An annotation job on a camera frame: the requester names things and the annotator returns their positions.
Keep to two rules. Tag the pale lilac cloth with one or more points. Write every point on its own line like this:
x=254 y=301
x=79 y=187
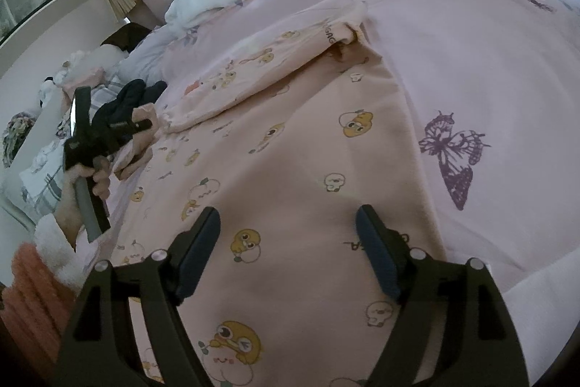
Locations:
x=149 y=51

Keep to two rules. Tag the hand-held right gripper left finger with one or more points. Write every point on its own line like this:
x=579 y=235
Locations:
x=199 y=251

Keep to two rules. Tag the pink cartoon print garment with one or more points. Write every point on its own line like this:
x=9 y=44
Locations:
x=294 y=187

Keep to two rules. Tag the person's left hand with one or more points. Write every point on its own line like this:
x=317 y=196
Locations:
x=100 y=183

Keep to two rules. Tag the floral patterned cloth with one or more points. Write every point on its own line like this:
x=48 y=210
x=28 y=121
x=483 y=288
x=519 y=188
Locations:
x=16 y=137

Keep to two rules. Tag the pale pink soft cloth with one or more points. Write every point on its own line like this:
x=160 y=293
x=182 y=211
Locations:
x=90 y=65

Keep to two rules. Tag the grey white plaid cloth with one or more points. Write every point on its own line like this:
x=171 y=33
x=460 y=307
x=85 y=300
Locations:
x=40 y=178

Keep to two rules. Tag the dark brown object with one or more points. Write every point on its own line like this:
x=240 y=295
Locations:
x=127 y=35

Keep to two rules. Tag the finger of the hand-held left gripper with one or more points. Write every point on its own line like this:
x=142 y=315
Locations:
x=82 y=110
x=120 y=131

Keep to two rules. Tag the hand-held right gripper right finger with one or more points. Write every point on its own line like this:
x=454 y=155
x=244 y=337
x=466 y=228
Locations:
x=376 y=251

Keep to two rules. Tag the black garment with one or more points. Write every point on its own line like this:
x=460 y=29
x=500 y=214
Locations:
x=131 y=97

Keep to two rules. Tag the pink butterfly print bed sheet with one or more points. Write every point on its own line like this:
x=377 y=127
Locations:
x=475 y=97

